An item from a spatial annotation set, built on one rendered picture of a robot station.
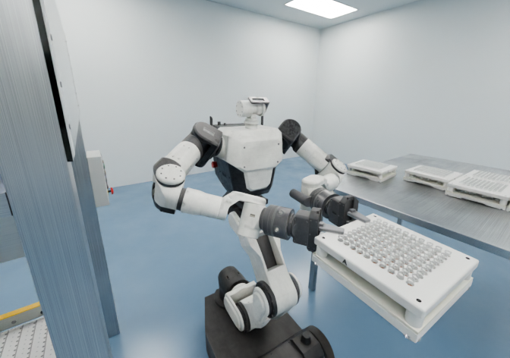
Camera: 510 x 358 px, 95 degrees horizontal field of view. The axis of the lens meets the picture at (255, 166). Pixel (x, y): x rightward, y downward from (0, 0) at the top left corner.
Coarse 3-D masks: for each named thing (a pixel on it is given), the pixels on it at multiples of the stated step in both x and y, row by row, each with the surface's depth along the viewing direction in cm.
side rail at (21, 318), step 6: (24, 312) 58; (30, 312) 58; (36, 312) 59; (12, 318) 56; (18, 318) 57; (24, 318) 58; (30, 318) 59; (0, 324) 55; (6, 324) 56; (12, 324) 57; (18, 324) 57; (0, 330) 56
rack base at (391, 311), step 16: (336, 272) 53; (352, 272) 52; (352, 288) 50; (368, 288) 48; (464, 288) 49; (368, 304) 47; (384, 304) 44; (448, 304) 45; (400, 320) 42; (432, 320) 42; (416, 336) 39
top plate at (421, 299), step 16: (352, 224) 64; (368, 224) 64; (320, 240) 56; (336, 240) 56; (432, 240) 57; (336, 256) 52; (352, 256) 50; (464, 256) 51; (368, 272) 46; (384, 272) 46; (432, 272) 46; (448, 272) 46; (464, 272) 46; (384, 288) 43; (400, 288) 42; (416, 288) 42; (432, 288) 42; (448, 288) 43; (400, 304) 41; (416, 304) 39; (432, 304) 39
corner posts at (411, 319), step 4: (316, 248) 58; (320, 248) 57; (316, 252) 58; (320, 252) 57; (324, 252) 57; (320, 256) 57; (324, 256) 57; (468, 276) 50; (408, 312) 40; (408, 316) 40; (412, 316) 40; (416, 316) 39; (408, 320) 40; (412, 320) 40; (416, 320) 40; (420, 320) 39; (408, 324) 41; (412, 324) 40; (416, 324) 40; (420, 324) 40
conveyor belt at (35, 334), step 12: (36, 324) 58; (0, 336) 55; (12, 336) 55; (24, 336) 55; (36, 336) 55; (48, 336) 55; (0, 348) 52; (12, 348) 52; (24, 348) 52; (36, 348) 53; (48, 348) 53
